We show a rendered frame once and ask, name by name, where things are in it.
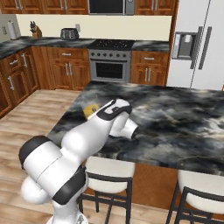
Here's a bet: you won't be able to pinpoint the wooden base cupboards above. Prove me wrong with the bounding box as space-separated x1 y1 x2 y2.
0 46 41 120
31 45 92 92
129 50 171 88

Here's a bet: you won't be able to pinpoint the yellow cup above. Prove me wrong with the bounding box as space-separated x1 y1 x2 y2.
82 103 99 121

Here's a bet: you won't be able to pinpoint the white cushioned bar stool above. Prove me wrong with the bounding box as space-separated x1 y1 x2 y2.
77 156 137 224
164 169 224 224

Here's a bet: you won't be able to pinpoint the white paper towel roll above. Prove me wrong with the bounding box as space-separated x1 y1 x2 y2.
6 19 19 41

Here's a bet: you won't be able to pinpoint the wooden wall cupboards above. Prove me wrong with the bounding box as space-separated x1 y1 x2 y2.
134 0 178 17
0 0 89 16

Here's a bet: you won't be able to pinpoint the wooden knife block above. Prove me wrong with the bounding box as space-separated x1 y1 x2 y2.
29 20 43 40

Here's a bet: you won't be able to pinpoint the wooden kitchen island base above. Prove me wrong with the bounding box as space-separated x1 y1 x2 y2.
84 161 224 221

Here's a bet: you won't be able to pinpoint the white double-door fridge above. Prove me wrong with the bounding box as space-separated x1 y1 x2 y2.
165 0 224 92

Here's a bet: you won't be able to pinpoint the dark grey toaster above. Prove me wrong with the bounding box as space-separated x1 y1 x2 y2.
59 27 81 41

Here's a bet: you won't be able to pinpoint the grey microwave oven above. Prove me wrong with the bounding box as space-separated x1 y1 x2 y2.
87 0 136 17

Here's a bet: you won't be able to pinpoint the grey oven with hob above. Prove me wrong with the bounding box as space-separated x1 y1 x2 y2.
87 38 136 84

